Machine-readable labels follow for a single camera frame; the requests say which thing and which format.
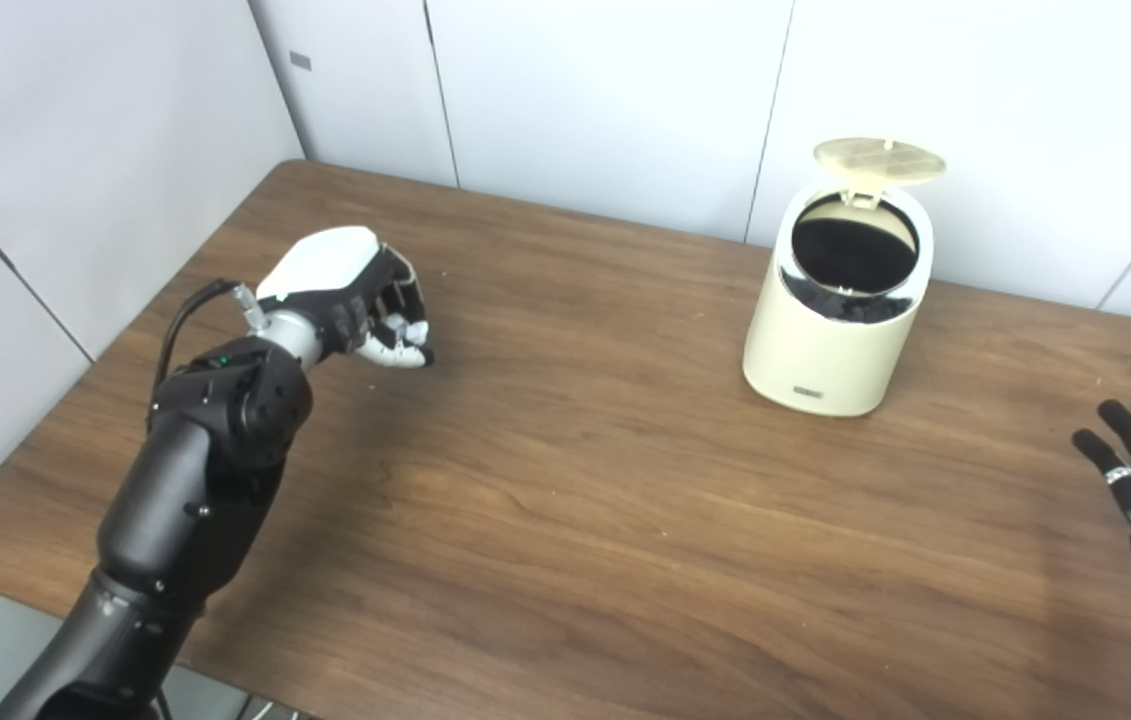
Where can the black bin liner bag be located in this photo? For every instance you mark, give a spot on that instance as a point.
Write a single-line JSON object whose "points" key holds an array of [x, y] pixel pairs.
{"points": [[855, 250]]}

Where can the round cream bin lid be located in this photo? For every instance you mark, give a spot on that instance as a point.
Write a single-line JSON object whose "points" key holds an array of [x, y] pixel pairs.
{"points": [[880, 160]]}

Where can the cream-colored trash bin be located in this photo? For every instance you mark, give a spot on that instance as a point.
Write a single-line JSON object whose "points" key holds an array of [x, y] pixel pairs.
{"points": [[825, 360]]}

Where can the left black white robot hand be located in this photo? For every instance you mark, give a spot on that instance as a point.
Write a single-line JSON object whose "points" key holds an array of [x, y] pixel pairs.
{"points": [[325, 265]]}

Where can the small grey wall label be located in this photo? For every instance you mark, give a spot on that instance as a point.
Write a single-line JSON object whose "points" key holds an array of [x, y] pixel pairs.
{"points": [[300, 60]]}

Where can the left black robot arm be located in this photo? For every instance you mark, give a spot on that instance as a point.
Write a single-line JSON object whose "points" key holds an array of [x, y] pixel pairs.
{"points": [[195, 480]]}

